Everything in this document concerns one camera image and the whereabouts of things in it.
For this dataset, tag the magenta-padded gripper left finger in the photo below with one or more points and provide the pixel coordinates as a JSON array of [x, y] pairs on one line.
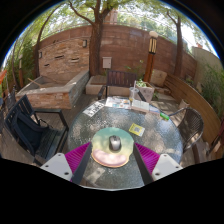
[[58, 165]]

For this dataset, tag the curved wooden bench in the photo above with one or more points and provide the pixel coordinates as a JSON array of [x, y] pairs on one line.
[[196, 100]]

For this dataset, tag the round green mouse pad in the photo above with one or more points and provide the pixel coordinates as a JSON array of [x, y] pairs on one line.
[[103, 138]]

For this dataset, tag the white number sign plate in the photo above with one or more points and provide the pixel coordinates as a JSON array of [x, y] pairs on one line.
[[93, 109]]

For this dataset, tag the beige stone block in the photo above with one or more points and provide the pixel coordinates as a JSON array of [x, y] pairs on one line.
[[159, 77]]

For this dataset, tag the dark wicker chair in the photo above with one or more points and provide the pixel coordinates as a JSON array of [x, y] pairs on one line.
[[191, 125]]

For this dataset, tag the stone garden basin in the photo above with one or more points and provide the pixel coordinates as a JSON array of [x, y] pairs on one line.
[[50, 95]]

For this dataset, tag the thick forked tree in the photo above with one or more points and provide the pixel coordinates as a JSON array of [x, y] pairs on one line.
[[95, 46]]

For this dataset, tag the slim tree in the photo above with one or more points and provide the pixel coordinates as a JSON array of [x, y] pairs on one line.
[[179, 50]]

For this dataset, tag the dark wooden slatted chair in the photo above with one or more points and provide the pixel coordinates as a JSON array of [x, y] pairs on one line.
[[120, 79]]

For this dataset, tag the colourful printed magazine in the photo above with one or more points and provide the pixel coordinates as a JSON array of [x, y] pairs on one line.
[[118, 102]]

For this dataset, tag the blue and white tissue pack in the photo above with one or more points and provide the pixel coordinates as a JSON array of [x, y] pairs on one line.
[[154, 109]]

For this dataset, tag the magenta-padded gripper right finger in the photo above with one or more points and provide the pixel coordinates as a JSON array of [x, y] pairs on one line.
[[165, 165]]

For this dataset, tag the black plastic garden chair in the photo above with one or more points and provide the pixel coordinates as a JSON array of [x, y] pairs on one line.
[[30, 130]]

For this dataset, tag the concrete planter with plants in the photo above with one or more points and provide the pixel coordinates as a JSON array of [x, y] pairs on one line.
[[146, 90]]

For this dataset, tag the grey wall box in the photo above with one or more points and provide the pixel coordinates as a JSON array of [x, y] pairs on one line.
[[107, 62]]

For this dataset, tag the wooden garden lamp post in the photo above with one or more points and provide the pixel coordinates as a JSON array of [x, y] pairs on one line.
[[150, 60]]

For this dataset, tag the black wall lamp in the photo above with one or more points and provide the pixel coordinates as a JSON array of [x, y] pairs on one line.
[[84, 43], [40, 54]]

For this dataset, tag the grey and black computer mouse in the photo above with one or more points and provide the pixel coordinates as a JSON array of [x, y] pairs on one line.
[[115, 143]]

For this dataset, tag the yellow code card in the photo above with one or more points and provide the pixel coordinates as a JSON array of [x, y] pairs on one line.
[[137, 129]]

